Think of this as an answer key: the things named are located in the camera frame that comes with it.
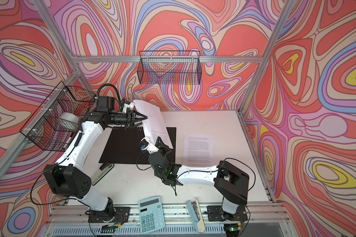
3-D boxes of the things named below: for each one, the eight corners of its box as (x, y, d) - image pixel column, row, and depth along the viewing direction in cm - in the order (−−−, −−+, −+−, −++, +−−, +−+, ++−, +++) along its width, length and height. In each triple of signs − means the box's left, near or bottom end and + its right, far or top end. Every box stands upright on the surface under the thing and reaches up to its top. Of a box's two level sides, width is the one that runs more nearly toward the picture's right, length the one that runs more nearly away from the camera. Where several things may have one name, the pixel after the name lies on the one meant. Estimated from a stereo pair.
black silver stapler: (91, 183, 86) (87, 180, 82) (110, 163, 93) (107, 159, 90) (94, 186, 84) (90, 183, 81) (114, 165, 92) (111, 162, 89)
